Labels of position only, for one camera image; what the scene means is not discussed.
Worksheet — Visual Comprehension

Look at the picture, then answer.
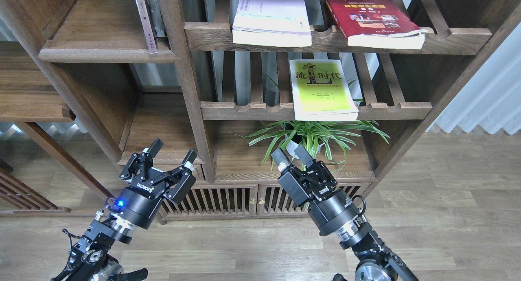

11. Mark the green spider plant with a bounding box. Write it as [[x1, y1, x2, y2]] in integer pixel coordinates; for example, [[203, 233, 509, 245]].
[[243, 120, 390, 170]]

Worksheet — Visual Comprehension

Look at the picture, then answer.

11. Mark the white plant pot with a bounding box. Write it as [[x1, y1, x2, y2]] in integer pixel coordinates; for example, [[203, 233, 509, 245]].
[[286, 140, 325, 159]]

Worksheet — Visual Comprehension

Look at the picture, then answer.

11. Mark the red paperback book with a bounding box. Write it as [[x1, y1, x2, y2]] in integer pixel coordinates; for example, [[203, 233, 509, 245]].
[[326, 0, 427, 50]]

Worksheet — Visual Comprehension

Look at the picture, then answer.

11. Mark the dark wooden slatted bench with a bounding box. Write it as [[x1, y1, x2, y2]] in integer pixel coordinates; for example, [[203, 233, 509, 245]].
[[0, 160, 71, 215]]

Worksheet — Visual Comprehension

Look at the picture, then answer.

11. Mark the white lavender paperback book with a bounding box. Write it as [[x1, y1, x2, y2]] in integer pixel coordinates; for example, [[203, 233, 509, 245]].
[[232, 0, 311, 47]]

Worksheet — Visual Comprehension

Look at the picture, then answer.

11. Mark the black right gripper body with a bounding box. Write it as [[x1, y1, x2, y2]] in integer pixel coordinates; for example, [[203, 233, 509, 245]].
[[304, 159, 367, 237]]

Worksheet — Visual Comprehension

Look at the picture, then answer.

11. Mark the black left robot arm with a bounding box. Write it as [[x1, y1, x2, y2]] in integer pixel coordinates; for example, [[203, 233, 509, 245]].
[[55, 139, 197, 281]]

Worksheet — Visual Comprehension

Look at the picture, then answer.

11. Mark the dark wooden bookshelf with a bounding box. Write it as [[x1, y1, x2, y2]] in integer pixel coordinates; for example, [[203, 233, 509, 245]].
[[1, 0, 520, 220]]

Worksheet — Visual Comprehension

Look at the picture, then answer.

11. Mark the white curtain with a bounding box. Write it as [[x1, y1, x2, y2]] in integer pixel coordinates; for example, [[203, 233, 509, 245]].
[[429, 25, 521, 134]]

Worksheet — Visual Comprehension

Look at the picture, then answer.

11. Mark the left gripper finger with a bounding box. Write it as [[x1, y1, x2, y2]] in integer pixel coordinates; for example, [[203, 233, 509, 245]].
[[164, 149, 197, 205], [141, 138, 164, 161]]

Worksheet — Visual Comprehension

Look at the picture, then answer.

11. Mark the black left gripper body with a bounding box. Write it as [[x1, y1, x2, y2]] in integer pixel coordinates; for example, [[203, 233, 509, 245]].
[[108, 153, 170, 230]]

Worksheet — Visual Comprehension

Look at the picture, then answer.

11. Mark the yellow green paperback book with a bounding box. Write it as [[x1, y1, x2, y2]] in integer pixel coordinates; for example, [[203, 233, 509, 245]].
[[289, 59, 359, 121]]

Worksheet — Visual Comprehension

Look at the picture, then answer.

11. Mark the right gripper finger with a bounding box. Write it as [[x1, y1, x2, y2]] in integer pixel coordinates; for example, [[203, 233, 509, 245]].
[[271, 148, 315, 206], [295, 145, 316, 169]]

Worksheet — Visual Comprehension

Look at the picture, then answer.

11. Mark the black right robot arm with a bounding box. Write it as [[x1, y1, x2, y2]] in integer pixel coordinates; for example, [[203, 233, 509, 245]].
[[271, 145, 417, 281]]

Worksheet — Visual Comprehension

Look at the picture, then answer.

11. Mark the thin upright book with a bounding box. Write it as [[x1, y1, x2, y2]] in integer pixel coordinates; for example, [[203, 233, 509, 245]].
[[135, 0, 158, 53]]

